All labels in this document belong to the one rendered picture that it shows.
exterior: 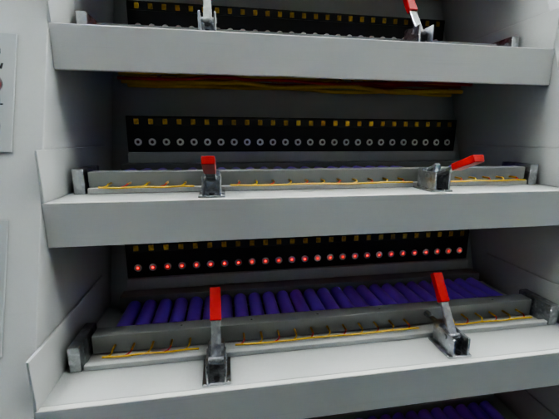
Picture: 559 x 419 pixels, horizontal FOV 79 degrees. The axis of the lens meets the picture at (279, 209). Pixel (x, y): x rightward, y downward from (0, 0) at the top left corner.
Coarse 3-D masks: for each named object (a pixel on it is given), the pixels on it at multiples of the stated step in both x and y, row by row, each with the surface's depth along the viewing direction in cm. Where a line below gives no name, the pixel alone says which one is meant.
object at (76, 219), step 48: (48, 192) 33; (192, 192) 39; (240, 192) 39; (288, 192) 39; (336, 192) 39; (384, 192) 39; (432, 192) 39; (480, 192) 40; (528, 192) 41; (48, 240) 33; (96, 240) 34; (144, 240) 34; (192, 240) 35
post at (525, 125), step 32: (448, 0) 64; (480, 0) 56; (512, 0) 50; (544, 0) 45; (448, 32) 64; (480, 32) 57; (480, 96) 57; (512, 96) 51; (544, 96) 46; (480, 128) 57; (512, 128) 51; (544, 128) 46; (480, 256) 58; (512, 256) 52; (544, 256) 46
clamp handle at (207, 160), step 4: (204, 156) 29; (208, 156) 30; (212, 156) 30; (204, 160) 29; (208, 160) 29; (212, 160) 30; (204, 164) 29; (208, 164) 29; (212, 164) 30; (204, 168) 31; (208, 168) 31; (212, 168) 31; (204, 172) 32; (208, 172) 32; (212, 172) 32; (208, 176) 35; (212, 176) 35
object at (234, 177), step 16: (96, 176) 38; (112, 176) 38; (128, 176) 38; (144, 176) 38; (160, 176) 39; (176, 176) 39; (192, 176) 39; (224, 176) 40; (240, 176) 40; (256, 176) 41; (272, 176) 41; (288, 176) 41; (304, 176) 41; (320, 176) 42; (336, 176) 42; (352, 176) 42; (368, 176) 43; (384, 176) 43; (400, 176) 44; (416, 176) 44; (464, 176) 45; (480, 176) 45; (496, 176) 46; (512, 176) 45
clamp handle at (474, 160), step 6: (468, 156) 34; (474, 156) 34; (480, 156) 34; (456, 162) 36; (462, 162) 35; (468, 162) 34; (474, 162) 34; (480, 162) 34; (438, 168) 40; (450, 168) 37; (456, 168) 36; (462, 168) 36; (438, 174) 39; (444, 174) 39
